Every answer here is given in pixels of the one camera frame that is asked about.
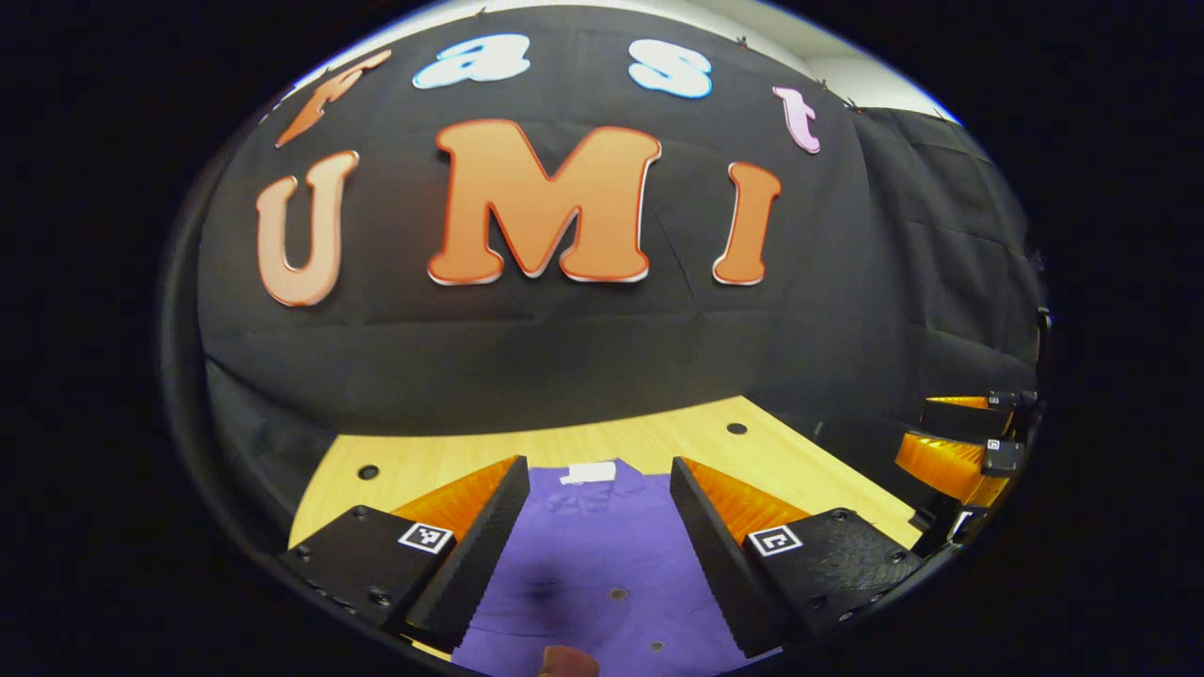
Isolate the purple knit cardigan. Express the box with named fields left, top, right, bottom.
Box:
left=451, top=459, right=782, bottom=677

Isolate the black side cloth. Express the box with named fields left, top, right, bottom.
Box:
left=847, top=106, right=1047, bottom=443

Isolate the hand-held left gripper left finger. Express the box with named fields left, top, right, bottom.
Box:
left=276, top=455, right=531, bottom=653

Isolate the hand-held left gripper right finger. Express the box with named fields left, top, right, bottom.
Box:
left=669, top=456, right=929, bottom=660

